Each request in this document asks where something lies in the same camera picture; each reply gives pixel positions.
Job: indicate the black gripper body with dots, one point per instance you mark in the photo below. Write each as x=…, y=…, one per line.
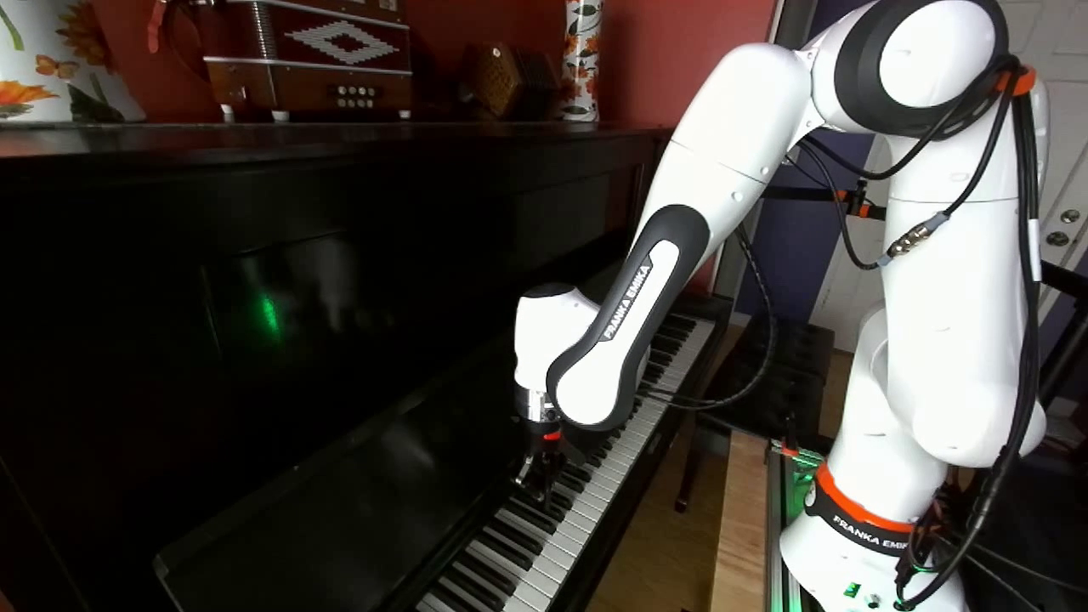
x=546, y=442

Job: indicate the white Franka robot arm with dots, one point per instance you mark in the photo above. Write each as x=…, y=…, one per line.
x=940, y=329

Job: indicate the black piano bench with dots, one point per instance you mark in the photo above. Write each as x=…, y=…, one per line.
x=771, y=375

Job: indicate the black upright piano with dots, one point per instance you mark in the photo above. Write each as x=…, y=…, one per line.
x=226, y=341

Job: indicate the light wooden plank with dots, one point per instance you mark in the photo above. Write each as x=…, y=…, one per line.
x=739, y=521

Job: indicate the dark hexagonal wooden object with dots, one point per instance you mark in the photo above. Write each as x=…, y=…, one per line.
x=499, y=84

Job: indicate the black stand bar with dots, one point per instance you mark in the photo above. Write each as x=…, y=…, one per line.
x=818, y=194

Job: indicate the tall patterned vase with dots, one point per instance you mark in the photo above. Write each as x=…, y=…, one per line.
x=578, y=62

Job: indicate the brown patterned wooden box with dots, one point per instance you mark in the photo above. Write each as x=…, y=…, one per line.
x=316, y=57

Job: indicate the dark bicycle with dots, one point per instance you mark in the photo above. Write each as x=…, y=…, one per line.
x=1055, y=533

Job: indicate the flower painting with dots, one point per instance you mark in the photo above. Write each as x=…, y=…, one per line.
x=53, y=57

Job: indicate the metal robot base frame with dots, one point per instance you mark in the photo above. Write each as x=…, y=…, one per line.
x=792, y=512

